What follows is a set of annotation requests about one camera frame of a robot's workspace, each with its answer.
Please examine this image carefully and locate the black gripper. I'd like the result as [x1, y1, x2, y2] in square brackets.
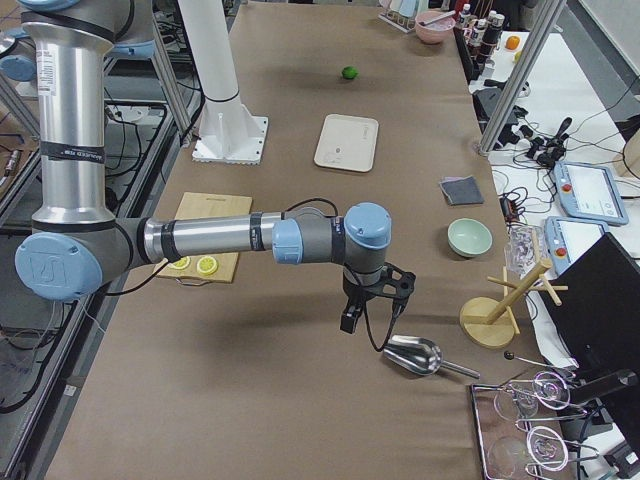
[340, 264, 377, 334]

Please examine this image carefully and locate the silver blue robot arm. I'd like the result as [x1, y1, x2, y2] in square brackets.
[15, 1, 393, 333]

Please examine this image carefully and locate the beige plastic tray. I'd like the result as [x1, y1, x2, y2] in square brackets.
[314, 114, 379, 173]

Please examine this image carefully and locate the metal scoop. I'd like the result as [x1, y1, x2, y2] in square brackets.
[383, 335, 481, 379]

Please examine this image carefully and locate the mint green bowl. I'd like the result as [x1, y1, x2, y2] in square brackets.
[447, 218, 493, 258]

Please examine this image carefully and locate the wooden mug tree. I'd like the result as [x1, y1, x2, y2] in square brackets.
[459, 258, 568, 349]

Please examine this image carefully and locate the right lemon slice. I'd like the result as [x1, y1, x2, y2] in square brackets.
[196, 255, 219, 276]

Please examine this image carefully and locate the lemon slice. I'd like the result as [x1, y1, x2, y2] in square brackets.
[196, 255, 219, 276]
[168, 256, 191, 271]

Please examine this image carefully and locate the grey folded cloth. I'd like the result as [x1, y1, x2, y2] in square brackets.
[439, 176, 484, 206]

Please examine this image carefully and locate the left lemon slice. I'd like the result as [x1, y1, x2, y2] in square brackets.
[168, 256, 191, 271]

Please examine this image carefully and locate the wooden cutting board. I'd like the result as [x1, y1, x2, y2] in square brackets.
[154, 192, 253, 286]

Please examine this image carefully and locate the metal glass rack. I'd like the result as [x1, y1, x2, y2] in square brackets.
[470, 370, 600, 479]

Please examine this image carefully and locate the lower teach pendant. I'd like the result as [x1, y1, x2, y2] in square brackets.
[544, 216, 609, 275]

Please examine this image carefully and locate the teach pendant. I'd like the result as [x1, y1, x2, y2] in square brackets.
[544, 216, 609, 275]
[553, 161, 629, 226]

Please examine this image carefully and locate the green lime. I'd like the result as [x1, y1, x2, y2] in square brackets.
[341, 66, 359, 80]

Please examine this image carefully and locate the black monitor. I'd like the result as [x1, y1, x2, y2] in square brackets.
[541, 233, 639, 372]

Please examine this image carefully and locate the upper teach pendant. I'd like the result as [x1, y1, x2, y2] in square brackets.
[553, 161, 629, 226]

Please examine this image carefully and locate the pink bowl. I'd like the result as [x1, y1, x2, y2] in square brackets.
[415, 11, 456, 45]

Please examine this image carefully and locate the orange fruit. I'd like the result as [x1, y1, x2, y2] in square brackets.
[505, 35, 520, 51]

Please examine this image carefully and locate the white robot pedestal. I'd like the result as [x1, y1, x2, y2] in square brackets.
[179, 1, 268, 165]

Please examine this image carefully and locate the aluminium frame post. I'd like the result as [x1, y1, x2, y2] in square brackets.
[477, 0, 567, 156]

